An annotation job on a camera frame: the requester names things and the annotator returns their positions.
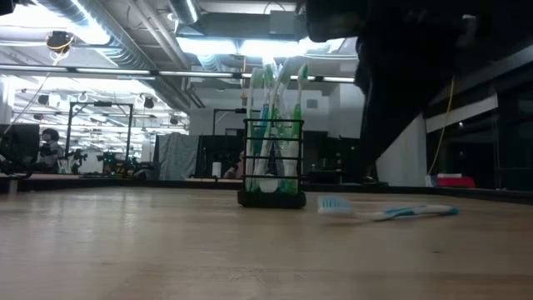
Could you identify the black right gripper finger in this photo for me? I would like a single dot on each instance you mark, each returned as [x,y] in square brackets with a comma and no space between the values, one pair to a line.
[387,91]

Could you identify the blue toothbrush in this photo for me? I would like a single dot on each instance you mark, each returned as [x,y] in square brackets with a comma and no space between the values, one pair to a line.
[399,211]
[262,118]
[285,71]

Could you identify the green toothbrush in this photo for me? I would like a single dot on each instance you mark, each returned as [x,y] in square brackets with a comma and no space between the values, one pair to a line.
[257,79]
[268,75]

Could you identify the red storage box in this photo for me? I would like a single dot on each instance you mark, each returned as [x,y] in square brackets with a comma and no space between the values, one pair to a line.
[456,182]

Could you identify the person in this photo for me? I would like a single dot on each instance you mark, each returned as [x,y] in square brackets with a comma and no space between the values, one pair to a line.
[238,168]
[50,152]

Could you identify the grey cloth cover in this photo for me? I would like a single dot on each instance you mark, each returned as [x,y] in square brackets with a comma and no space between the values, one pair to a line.
[177,156]

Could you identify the long ceiling light strip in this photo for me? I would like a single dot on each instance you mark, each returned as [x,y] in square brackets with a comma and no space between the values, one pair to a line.
[112,71]

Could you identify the black monitor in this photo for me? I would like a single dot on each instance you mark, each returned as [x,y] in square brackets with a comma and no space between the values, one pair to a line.
[21,143]

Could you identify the black aluminium table frame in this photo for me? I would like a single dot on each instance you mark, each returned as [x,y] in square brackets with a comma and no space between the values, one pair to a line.
[166,183]

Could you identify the black gantry frame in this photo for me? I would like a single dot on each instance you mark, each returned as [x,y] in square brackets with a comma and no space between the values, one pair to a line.
[130,133]

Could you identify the silver ventilation duct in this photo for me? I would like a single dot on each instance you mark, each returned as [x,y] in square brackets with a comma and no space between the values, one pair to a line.
[125,50]

